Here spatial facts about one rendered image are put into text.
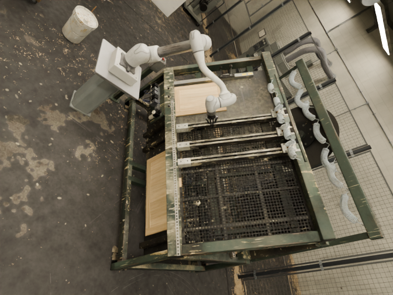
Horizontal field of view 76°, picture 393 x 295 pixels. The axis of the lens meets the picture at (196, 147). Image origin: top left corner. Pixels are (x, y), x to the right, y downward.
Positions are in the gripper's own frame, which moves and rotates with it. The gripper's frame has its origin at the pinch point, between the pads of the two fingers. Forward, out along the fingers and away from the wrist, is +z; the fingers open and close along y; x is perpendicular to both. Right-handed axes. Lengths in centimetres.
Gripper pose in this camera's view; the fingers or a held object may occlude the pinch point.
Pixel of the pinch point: (211, 125)
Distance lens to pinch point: 260.8
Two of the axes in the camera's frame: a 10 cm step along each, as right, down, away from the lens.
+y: 9.9, -1.1, -0.3
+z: 0.8, 5.1, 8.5
